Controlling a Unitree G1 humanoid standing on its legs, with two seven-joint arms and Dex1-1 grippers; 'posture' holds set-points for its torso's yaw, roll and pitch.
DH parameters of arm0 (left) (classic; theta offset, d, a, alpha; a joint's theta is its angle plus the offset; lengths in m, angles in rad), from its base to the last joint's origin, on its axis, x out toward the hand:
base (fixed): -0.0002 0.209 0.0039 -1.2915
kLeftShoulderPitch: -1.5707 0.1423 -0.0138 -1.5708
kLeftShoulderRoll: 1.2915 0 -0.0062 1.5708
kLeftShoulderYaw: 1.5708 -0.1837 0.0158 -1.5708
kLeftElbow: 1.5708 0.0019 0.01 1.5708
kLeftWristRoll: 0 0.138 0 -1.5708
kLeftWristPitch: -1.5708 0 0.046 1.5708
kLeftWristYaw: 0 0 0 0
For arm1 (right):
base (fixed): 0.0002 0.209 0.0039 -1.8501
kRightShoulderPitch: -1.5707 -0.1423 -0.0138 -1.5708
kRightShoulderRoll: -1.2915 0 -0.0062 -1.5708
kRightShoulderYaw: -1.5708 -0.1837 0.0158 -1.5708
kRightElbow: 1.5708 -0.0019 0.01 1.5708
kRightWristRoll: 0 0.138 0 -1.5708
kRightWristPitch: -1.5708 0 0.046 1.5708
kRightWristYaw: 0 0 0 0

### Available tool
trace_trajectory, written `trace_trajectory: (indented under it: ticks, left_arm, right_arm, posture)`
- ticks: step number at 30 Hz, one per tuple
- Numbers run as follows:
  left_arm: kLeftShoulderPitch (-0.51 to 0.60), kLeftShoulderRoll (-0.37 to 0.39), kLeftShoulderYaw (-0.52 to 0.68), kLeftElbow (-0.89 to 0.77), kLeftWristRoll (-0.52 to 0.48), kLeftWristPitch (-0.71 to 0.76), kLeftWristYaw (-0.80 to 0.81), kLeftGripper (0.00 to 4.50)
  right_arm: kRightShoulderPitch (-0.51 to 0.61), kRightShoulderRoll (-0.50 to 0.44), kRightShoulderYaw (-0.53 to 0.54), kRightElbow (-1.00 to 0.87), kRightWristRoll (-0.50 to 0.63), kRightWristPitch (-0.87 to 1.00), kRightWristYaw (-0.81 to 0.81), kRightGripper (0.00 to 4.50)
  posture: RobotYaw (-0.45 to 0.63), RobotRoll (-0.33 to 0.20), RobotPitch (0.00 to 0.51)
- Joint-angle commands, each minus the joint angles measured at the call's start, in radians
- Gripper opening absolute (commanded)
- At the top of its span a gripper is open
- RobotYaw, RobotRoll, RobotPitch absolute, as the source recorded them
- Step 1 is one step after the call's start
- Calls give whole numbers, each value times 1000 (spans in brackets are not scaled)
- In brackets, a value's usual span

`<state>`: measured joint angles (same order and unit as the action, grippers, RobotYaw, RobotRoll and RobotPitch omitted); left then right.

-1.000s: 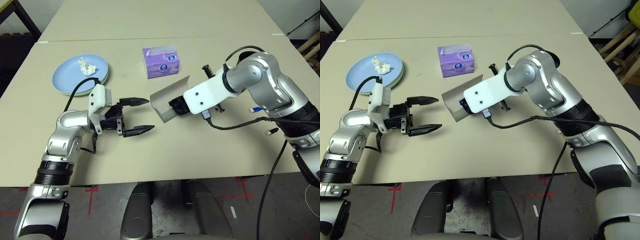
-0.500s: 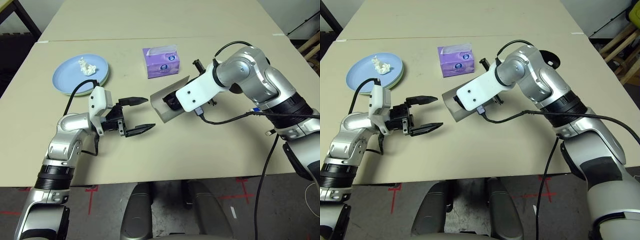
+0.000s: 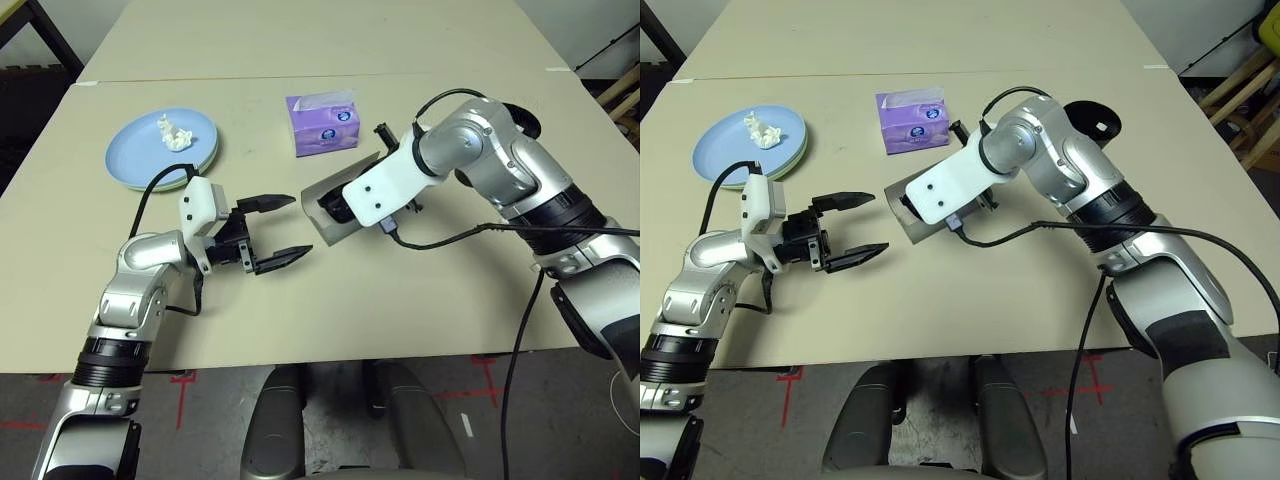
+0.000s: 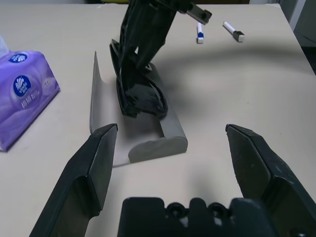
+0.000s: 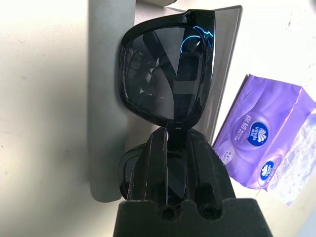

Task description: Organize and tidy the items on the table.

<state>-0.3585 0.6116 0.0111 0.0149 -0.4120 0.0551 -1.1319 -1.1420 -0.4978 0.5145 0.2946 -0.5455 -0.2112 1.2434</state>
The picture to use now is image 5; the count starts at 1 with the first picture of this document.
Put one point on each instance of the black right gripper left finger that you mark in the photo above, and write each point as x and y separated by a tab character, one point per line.
155	168

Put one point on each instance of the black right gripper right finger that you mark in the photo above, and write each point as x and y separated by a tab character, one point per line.
207	168

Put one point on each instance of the black sunglasses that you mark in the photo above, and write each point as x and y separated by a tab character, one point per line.
153	74

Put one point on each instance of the grey glasses case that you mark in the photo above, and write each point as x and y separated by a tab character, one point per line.
106	74

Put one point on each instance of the purple tissue pack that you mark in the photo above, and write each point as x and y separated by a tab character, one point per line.
266	111

